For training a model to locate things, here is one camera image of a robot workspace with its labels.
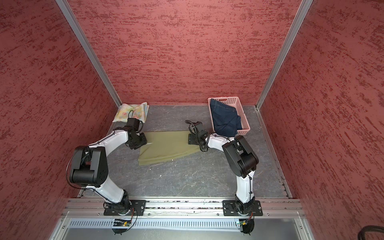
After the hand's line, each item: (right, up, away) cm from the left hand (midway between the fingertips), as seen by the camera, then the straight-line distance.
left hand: (144, 145), depth 93 cm
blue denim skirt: (+56, +15, +13) cm, 59 cm away
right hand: (+31, +2, +5) cm, 31 cm away
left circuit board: (-3, -35, -21) cm, 41 cm away
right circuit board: (+57, -34, -22) cm, 70 cm away
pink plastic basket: (+65, +31, +28) cm, 77 cm away
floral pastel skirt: (-11, +23, +20) cm, 33 cm away
